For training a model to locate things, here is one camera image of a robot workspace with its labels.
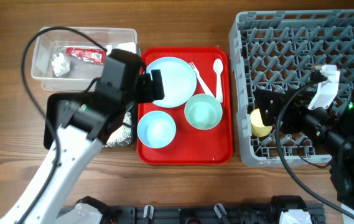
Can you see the light blue plate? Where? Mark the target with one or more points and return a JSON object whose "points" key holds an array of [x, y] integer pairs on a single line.
{"points": [[179, 81]]}

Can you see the mint green bowl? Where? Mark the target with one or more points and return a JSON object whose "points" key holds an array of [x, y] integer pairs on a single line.
{"points": [[203, 111]]}

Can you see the crumpled white tissue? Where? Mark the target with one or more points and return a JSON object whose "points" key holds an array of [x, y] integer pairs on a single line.
{"points": [[61, 64]]}

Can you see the red serving tray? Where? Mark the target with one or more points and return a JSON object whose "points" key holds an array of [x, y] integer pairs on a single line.
{"points": [[192, 146]]}

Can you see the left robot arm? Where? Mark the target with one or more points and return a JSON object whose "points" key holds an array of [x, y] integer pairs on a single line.
{"points": [[80, 130]]}

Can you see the clear plastic waste bin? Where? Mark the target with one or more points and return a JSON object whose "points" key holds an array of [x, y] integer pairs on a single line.
{"points": [[81, 73]]}

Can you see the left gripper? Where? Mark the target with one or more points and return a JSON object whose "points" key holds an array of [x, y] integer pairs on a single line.
{"points": [[148, 94]]}

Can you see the white plastic spoon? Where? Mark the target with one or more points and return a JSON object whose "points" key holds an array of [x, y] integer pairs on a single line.
{"points": [[218, 68]]}

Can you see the food scraps and rice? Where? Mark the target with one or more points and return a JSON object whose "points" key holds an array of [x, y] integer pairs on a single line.
{"points": [[123, 136]]}

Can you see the yellow plastic cup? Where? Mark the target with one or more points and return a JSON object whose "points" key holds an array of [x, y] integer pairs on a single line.
{"points": [[257, 127]]}

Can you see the red snack wrapper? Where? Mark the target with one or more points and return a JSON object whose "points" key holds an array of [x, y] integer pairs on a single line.
{"points": [[95, 56]]}

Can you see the grey dishwasher rack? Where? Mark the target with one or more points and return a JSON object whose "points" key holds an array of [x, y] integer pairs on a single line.
{"points": [[274, 51]]}

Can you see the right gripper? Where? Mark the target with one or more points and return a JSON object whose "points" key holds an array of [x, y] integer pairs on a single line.
{"points": [[264, 97]]}

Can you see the light blue bowl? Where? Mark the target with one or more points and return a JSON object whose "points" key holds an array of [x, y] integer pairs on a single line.
{"points": [[156, 129]]}

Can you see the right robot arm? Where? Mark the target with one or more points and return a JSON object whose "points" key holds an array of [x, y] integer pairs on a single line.
{"points": [[333, 134]]}

